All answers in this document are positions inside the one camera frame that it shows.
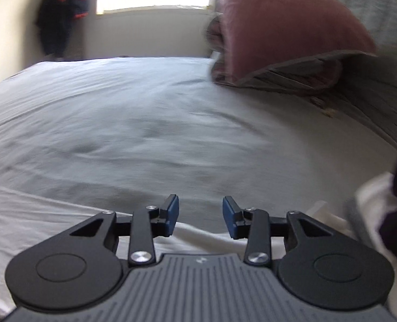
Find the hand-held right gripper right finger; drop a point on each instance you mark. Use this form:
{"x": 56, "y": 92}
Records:
{"x": 228, "y": 216}

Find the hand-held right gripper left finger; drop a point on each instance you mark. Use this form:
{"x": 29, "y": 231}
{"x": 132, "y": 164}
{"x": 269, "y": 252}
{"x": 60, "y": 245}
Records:
{"x": 173, "y": 214}

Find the white cotton garment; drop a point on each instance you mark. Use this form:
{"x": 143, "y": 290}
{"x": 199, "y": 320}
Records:
{"x": 51, "y": 214}

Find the dark hanging clothes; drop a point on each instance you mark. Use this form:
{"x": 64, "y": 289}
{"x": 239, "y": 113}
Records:
{"x": 61, "y": 16}

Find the grey bed sheet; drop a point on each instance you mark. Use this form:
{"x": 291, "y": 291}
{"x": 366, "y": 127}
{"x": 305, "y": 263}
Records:
{"x": 151, "y": 107}

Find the small brown object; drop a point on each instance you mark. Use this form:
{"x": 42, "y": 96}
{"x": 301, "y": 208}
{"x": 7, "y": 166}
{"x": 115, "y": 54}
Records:
{"x": 325, "y": 110}

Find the white folded garment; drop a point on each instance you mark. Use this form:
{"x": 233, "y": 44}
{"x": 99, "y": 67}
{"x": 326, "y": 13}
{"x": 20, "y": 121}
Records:
{"x": 376, "y": 201}

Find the folded grey quilt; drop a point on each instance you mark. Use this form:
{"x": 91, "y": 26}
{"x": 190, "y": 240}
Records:
{"x": 292, "y": 77}

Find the maroon pillow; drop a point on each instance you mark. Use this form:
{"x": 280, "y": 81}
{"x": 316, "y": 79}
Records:
{"x": 285, "y": 23}

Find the grey quilted headboard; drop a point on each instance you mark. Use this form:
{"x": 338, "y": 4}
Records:
{"x": 386, "y": 90}

